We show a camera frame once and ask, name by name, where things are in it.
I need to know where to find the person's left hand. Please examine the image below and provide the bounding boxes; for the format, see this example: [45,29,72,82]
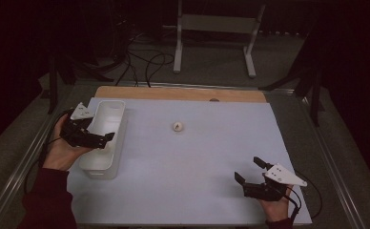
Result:
[42,113,92,172]

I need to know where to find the white plastic bin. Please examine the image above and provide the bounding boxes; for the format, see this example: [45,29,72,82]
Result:
[78,99,128,180]

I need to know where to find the black floor cables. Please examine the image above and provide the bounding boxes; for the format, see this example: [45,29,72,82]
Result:
[114,18,176,89]

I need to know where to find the person's right hand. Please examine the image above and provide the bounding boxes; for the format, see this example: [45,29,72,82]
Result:
[258,185,295,223]

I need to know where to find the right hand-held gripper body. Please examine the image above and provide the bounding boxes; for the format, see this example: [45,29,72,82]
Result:
[242,162,308,202]

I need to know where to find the white metal stand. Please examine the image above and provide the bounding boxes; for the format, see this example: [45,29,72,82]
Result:
[162,0,267,79]

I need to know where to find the hand-held gripper cable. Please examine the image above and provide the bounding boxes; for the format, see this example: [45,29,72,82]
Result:
[23,108,76,195]
[279,171,323,223]

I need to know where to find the black stand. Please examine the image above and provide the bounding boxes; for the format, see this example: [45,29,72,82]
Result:
[258,31,325,128]
[48,53,114,115]

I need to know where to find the pale blue table mat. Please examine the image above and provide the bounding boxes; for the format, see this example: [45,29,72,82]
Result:
[66,96,313,227]

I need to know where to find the left hand-held gripper cable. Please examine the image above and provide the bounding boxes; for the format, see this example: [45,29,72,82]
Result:
[23,108,76,195]

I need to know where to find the right hand-held gripper cable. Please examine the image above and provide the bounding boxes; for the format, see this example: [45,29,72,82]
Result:
[279,171,323,223]

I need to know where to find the metal floor rail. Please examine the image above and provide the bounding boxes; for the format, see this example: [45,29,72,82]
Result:
[300,94,367,229]
[0,83,79,229]

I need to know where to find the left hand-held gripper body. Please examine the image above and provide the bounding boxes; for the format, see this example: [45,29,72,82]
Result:
[59,102,108,150]

